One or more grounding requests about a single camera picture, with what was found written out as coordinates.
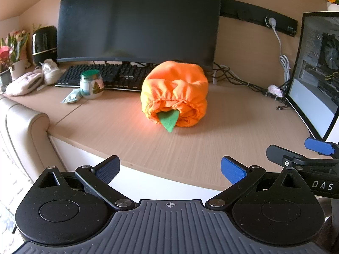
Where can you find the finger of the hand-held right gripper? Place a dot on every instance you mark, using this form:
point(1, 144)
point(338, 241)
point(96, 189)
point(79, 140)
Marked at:
point(317, 146)
point(275, 153)

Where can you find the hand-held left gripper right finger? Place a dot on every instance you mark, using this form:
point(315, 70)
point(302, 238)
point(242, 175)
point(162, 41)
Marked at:
point(233, 171)

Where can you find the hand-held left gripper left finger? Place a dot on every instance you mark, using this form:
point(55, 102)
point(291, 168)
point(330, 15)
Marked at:
point(107, 168)

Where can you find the orange plush pumpkin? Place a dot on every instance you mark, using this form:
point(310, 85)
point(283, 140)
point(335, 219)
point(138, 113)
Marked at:
point(174, 82)

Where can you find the crumpled pink white tissue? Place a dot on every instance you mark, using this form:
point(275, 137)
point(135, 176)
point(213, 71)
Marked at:
point(275, 90)

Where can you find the green and white wipes packet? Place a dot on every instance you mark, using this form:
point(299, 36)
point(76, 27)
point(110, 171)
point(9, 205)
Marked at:
point(71, 96)

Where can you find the white jar with green lid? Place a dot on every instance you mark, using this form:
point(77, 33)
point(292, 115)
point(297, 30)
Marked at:
point(91, 88)

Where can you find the glass-sided computer case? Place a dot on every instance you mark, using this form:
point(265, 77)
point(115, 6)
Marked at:
point(317, 58)

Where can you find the black keyboard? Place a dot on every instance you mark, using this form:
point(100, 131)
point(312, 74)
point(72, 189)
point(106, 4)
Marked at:
point(119, 75)

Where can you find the white baby shoe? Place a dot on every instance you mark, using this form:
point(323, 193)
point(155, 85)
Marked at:
point(51, 71)

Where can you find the black round speaker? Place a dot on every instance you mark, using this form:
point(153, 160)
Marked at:
point(43, 41)

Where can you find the pink flowers in white pot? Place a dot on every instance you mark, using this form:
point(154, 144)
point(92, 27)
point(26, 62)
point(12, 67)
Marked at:
point(16, 50)

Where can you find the black computer monitor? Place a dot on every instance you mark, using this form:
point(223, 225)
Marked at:
point(137, 18)

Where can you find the black wall socket rail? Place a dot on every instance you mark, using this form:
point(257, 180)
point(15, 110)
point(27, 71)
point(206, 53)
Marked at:
point(246, 12)

